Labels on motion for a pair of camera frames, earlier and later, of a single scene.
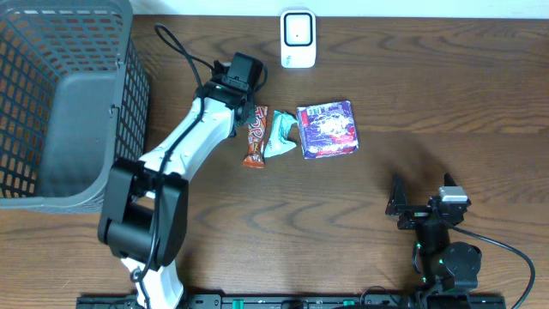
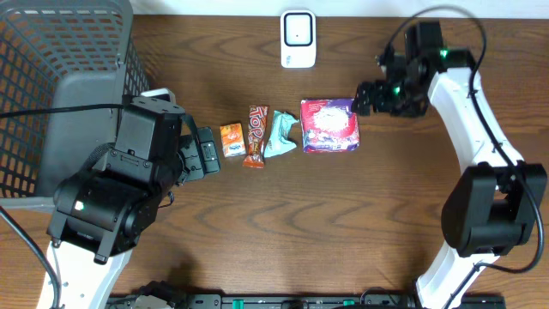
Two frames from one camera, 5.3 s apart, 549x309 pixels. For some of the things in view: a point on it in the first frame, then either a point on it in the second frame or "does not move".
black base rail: x=304 y=301 does not move
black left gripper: x=247 y=114 to x=207 y=150
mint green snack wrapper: x=279 y=142 does not move
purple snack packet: x=327 y=130 does not move
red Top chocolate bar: x=256 y=136 does not move
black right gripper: x=398 y=205 to x=378 y=89
